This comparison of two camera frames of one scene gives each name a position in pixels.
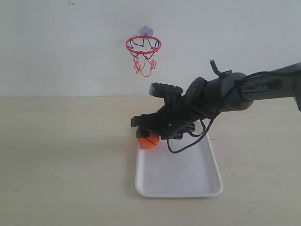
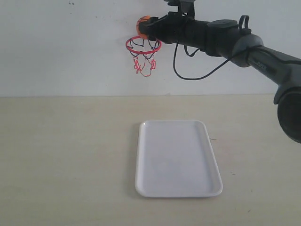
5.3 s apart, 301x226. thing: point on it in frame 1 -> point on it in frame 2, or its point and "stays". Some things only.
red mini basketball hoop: (143, 48) stays
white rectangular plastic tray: (194, 172) stays
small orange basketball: (150, 141) -> (141, 19)
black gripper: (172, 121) -> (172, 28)
